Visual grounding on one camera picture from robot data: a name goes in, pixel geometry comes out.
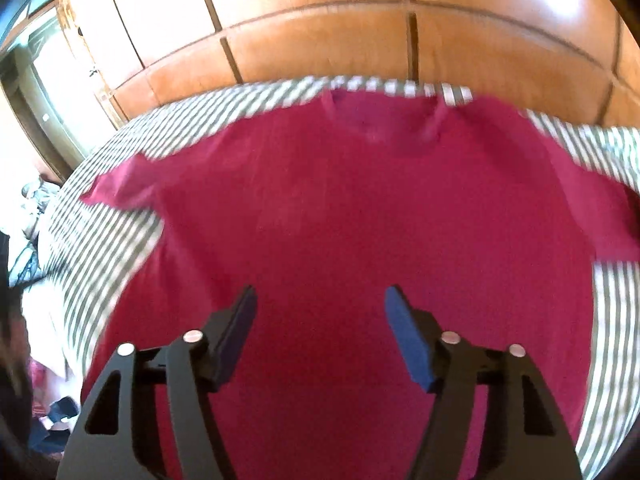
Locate green checkered bed sheet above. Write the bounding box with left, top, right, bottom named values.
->
left=38, top=76, right=639, bottom=479

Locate clothes pile on floor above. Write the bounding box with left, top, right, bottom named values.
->
left=28, top=360, right=79, bottom=458

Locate window with frame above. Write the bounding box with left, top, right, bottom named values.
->
left=0, top=0, right=116, bottom=241

